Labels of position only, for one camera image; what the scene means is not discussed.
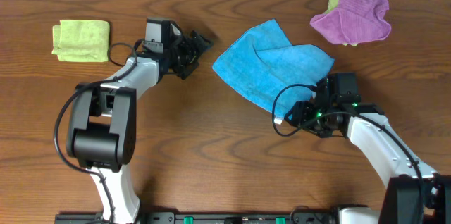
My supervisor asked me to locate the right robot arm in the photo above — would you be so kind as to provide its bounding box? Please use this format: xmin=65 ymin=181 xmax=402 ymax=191
xmin=284 ymin=73 xmax=450 ymax=223

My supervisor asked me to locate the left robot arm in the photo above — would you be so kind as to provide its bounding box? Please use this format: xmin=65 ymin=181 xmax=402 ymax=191
xmin=59 ymin=31 xmax=214 ymax=223

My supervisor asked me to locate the blue cloth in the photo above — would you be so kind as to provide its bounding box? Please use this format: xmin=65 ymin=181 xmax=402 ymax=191
xmin=212 ymin=19 xmax=335 ymax=120

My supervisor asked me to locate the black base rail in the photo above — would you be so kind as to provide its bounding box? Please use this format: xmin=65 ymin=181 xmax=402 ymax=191
xmin=54 ymin=210 xmax=339 ymax=224

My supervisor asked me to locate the right black cable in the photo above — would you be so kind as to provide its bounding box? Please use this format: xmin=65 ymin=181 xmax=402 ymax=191
xmin=271 ymin=82 xmax=426 ymax=204

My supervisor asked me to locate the left black cable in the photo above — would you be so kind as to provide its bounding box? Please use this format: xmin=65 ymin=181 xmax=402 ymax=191
xmin=52 ymin=39 xmax=145 ymax=224

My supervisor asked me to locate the black cable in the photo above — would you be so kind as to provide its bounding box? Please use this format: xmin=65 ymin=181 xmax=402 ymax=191
xmin=271 ymin=82 xmax=426 ymax=204
xmin=52 ymin=39 xmax=145 ymax=224

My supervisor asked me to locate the crumpled green cloth under purple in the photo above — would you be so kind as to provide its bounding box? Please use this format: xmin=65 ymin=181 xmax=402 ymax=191
xmin=311 ymin=0 xmax=359 ymax=46

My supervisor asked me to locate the folded green cloth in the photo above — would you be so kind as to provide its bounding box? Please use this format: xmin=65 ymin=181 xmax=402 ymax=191
xmin=51 ymin=20 xmax=110 ymax=63

